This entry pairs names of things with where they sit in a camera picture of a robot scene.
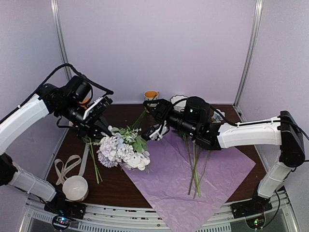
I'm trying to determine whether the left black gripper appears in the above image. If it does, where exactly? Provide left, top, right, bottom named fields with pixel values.
left=56, top=99, right=117, bottom=141

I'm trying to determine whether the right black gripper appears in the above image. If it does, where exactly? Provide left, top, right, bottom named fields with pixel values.
left=143, top=99, right=198, bottom=138

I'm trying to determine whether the patterned mug with orange inside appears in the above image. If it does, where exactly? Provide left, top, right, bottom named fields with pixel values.
left=144, top=90, right=159, bottom=101

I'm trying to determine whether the orange fake flower stem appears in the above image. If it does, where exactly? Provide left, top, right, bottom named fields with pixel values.
left=83, top=136, right=103, bottom=184

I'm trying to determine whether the purple hydrangea fake flower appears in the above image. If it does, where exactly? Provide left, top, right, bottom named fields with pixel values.
left=95, top=111, right=151, bottom=171

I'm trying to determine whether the light blue fake flower stem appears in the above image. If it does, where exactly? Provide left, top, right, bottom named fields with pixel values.
left=211, top=109, right=225, bottom=123

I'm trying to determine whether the pink fake flower stem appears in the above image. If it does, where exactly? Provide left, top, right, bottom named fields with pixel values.
left=178, top=131, right=201, bottom=198

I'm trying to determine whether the pink purple wrapping paper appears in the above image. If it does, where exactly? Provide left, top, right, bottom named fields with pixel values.
left=124, top=132, right=255, bottom=232

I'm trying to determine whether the white fake flower stem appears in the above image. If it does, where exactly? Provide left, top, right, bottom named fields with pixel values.
left=197, top=147, right=211, bottom=185

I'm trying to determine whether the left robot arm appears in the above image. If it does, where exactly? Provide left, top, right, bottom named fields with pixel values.
left=0, top=63, right=113, bottom=215

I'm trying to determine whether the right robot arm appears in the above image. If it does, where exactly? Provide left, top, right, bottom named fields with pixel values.
left=142, top=96, right=308, bottom=214

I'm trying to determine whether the white scalloped bowl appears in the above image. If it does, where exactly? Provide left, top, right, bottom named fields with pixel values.
left=170, top=95, right=188, bottom=111

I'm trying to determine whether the beige ribbon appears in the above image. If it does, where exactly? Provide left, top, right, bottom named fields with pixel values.
left=54, top=145, right=89, bottom=186

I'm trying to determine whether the white round cup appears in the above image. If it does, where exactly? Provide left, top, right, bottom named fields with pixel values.
left=62, top=175, right=89, bottom=202

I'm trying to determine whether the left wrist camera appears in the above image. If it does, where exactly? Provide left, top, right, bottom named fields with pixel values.
left=83, top=96, right=113, bottom=120

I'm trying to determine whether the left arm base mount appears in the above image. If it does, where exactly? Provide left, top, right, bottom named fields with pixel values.
left=41, top=200, right=86, bottom=232

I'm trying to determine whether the aluminium front rail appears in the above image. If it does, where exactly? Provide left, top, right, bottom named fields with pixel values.
left=17, top=190, right=299, bottom=232

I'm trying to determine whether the left aluminium frame post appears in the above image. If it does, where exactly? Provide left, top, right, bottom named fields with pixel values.
left=50, top=0, right=73, bottom=80

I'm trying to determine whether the aluminium frame post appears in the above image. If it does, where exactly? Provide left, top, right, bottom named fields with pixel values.
left=233, top=0, right=264, bottom=108
left=50, top=0, right=73, bottom=80

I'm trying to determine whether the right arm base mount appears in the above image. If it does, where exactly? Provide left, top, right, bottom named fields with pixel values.
left=231, top=200, right=273, bottom=230

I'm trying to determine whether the right aluminium frame post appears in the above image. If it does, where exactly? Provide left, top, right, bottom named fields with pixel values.
left=233, top=0, right=264, bottom=108

